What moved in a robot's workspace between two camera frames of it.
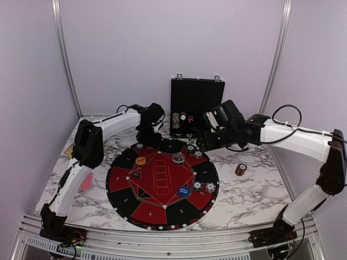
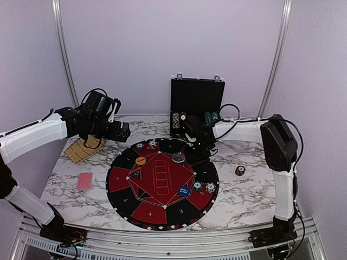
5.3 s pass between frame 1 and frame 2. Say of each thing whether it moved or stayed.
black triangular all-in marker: stayed
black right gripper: moved
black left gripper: moved
